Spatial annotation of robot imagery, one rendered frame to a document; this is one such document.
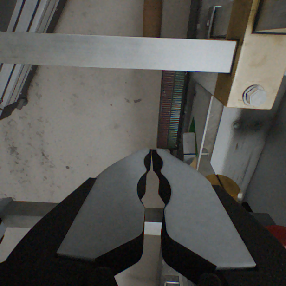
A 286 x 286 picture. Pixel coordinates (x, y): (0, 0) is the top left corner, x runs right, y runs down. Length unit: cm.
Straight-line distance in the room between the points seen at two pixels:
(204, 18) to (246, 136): 30
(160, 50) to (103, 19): 89
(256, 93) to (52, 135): 122
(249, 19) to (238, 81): 5
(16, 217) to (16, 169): 125
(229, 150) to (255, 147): 7
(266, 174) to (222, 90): 37
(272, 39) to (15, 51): 25
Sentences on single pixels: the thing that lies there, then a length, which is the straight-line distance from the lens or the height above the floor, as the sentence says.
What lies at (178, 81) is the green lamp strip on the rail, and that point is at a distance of 37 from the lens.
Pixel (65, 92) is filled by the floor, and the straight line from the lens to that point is 119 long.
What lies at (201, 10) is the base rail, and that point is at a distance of 37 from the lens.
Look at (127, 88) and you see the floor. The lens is 109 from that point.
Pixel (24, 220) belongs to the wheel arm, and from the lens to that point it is 38.
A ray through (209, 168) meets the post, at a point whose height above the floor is 77.
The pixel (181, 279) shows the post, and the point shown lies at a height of 83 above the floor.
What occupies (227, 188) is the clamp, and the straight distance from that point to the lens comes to 29.
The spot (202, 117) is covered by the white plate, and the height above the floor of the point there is 78.
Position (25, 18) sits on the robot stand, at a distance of 96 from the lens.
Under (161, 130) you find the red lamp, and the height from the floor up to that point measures 70.
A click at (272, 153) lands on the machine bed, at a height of 66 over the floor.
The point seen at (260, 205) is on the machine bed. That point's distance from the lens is 61.
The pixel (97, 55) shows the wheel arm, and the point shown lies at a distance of 22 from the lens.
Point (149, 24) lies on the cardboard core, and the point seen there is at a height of 8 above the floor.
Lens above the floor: 106
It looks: 62 degrees down
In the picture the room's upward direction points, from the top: 176 degrees counter-clockwise
